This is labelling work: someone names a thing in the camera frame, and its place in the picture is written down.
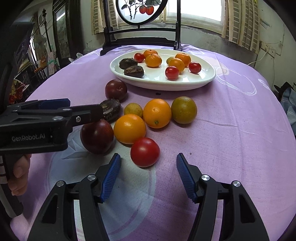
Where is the dark purple tomato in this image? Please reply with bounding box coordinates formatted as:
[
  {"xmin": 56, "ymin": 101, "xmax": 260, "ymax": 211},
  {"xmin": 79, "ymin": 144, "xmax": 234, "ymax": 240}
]
[
  {"xmin": 80, "ymin": 119, "xmax": 114, "ymax": 154},
  {"xmin": 105, "ymin": 79, "xmax": 127, "ymax": 101}
]

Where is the dark brown fruit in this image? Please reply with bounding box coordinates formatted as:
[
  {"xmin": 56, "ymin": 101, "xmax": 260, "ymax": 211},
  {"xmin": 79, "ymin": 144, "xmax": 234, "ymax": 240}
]
[
  {"xmin": 100, "ymin": 99, "xmax": 121, "ymax": 123},
  {"xmin": 119, "ymin": 58, "xmax": 138, "ymax": 70}
]

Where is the dark purple tomato back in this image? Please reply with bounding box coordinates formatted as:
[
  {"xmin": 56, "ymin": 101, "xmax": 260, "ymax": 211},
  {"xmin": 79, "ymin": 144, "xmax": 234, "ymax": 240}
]
[{"xmin": 105, "ymin": 79, "xmax": 127, "ymax": 101}]

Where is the orange tomato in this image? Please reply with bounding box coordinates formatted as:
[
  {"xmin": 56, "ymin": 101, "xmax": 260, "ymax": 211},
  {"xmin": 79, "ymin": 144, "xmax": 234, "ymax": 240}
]
[{"xmin": 113, "ymin": 114, "xmax": 147, "ymax": 145}]

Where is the dark wrinkled fruit back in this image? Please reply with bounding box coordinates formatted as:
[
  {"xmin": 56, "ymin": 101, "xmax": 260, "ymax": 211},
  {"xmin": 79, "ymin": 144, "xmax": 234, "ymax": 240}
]
[{"xmin": 124, "ymin": 66, "xmax": 144, "ymax": 78}]

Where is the small red tomato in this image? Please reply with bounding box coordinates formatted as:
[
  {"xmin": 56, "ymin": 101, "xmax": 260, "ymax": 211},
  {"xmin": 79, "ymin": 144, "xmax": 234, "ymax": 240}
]
[{"xmin": 133, "ymin": 53, "xmax": 145, "ymax": 63}]

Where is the large mandarin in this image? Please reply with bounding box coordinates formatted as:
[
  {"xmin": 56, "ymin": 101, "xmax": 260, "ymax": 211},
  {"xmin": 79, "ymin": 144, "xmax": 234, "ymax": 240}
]
[
  {"xmin": 175, "ymin": 53, "xmax": 192, "ymax": 67},
  {"xmin": 145, "ymin": 54, "xmax": 162, "ymax": 68}
]

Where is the red cherry tomato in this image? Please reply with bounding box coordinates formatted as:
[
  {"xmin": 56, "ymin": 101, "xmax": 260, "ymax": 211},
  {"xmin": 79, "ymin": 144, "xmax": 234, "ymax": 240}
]
[{"xmin": 188, "ymin": 62, "xmax": 202, "ymax": 74}]

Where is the small green-yellow fruit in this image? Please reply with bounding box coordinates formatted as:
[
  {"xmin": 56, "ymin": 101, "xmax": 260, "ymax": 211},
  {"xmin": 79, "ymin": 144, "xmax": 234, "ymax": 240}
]
[{"xmin": 166, "ymin": 57, "xmax": 173, "ymax": 65}]

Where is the yellow oblong tomato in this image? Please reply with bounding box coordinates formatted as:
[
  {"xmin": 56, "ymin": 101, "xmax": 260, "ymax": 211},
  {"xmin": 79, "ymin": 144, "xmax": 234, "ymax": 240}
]
[{"xmin": 169, "ymin": 58, "xmax": 185, "ymax": 73}]

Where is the person's left hand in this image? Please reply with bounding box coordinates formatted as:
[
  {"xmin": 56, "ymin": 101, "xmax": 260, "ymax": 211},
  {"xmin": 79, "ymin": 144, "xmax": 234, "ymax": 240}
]
[{"xmin": 8, "ymin": 154, "xmax": 32, "ymax": 196}]

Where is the small yellow-green fruit centre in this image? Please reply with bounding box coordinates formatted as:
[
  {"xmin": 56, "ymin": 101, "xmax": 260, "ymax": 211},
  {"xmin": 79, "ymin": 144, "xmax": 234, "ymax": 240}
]
[{"xmin": 124, "ymin": 103, "xmax": 143, "ymax": 118}]

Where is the white plastic bag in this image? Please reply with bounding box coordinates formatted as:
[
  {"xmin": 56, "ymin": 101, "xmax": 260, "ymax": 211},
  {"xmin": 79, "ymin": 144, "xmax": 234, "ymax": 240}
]
[{"xmin": 68, "ymin": 53, "xmax": 84, "ymax": 63}]

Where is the standing electric fan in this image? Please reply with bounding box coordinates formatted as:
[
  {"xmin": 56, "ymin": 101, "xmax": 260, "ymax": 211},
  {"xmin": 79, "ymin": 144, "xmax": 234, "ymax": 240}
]
[{"xmin": 33, "ymin": 35, "xmax": 47, "ymax": 60}]

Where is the dark wooden framed cabinet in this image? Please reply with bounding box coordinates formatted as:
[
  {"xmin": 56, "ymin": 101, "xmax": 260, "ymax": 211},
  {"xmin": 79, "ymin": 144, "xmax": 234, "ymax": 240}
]
[{"xmin": 52, "ymin": 0, "xmax": 83, "ymax": 68}]

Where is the white oval plate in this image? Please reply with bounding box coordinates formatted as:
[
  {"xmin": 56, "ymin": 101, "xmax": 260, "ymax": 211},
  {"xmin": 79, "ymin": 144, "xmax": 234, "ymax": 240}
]
[{"xmin": 110, "ymin": 49, "xmax": 216, "ymax": 91}]

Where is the left window curtain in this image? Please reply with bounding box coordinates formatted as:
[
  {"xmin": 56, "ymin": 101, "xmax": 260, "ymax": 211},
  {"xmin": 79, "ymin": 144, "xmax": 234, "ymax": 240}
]
[{"xmin": 91, "ymin": 0, "xmax": 119, "ymax": 35}]

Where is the window curtain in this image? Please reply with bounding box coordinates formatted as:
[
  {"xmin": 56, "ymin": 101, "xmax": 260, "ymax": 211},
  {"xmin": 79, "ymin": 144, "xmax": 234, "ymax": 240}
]
[
  {"xmin": 91, "ymin": 0, "xmax": 119, "ymax": 35},
  {"xmin": 221, "ymin": 0, "xmax": 259, "ymax": 54}
]

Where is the green-brown round citrus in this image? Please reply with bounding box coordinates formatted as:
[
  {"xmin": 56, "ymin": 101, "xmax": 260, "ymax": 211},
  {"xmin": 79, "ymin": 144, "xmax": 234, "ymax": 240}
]
[{"xmin": 171, "ymin": 96, "xmax": 198, "ymax": 125}]

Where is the round painted screen stand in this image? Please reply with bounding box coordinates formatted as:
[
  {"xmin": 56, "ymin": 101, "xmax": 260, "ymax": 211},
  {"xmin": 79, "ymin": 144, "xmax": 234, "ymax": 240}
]
[{"xmin": 100, "ymin": 1, "xmax": 181, "ymax": 56}]

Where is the blue clothes pile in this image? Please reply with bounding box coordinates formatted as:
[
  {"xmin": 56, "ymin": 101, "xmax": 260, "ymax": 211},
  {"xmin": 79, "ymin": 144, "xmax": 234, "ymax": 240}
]
[{"xmin": 280, "ymin": 87, "xmax": 296, "ymax": 135}]

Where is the right window curtain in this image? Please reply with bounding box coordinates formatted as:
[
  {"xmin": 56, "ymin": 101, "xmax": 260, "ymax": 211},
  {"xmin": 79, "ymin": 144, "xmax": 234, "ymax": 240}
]
[{"xmin": 221, "ymin": 0, "xmax": 259, "ymax": 54}]

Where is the white wall socket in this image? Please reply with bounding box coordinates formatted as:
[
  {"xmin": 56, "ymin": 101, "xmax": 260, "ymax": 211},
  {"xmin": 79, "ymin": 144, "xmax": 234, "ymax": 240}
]
[{"xmin": 260, "ymin": 42, "xmax": 276, "ymax": 58}]

